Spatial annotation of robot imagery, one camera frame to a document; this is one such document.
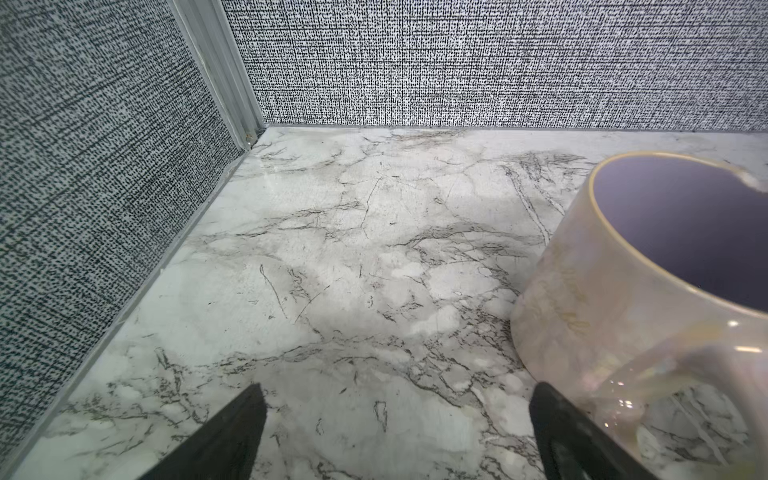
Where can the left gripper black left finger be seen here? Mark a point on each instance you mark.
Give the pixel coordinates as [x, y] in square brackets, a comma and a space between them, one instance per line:
[225, 447]

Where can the pink iridescent mug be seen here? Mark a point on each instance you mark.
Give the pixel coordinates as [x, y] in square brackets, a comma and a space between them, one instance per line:
[655, 279]

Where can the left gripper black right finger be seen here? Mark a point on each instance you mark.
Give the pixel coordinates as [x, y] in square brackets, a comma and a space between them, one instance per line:
[571, 446]

